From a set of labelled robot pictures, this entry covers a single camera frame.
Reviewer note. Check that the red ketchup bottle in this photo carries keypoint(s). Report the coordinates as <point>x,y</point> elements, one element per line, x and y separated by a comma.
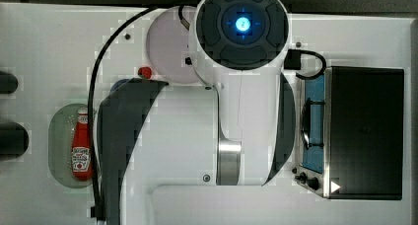
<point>80,151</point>

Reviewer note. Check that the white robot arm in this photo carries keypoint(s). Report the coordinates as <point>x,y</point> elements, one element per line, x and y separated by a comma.
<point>218,110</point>

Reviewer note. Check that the green oval strainer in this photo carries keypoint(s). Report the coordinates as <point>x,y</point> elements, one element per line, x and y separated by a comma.
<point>60,136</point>

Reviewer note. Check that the dark red strawberry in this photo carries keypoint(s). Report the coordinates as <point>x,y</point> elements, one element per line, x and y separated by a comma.
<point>145,72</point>

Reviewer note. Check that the lilac round plate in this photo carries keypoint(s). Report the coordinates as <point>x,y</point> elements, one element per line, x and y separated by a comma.
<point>167,45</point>

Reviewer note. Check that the blue bowl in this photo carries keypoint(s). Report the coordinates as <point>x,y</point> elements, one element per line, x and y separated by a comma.
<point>117,84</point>

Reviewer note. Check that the silver toaster oven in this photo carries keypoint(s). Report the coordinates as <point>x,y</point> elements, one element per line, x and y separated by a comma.
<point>351,133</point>

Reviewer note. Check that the lower black cylinder post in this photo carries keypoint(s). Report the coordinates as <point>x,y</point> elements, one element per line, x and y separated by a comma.
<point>14,140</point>

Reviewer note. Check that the black cylinder post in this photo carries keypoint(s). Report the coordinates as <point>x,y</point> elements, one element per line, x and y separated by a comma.
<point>14,140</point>
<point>8,83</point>

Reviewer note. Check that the upper black cylinder post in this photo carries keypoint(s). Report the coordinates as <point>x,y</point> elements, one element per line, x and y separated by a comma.
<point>8,83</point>

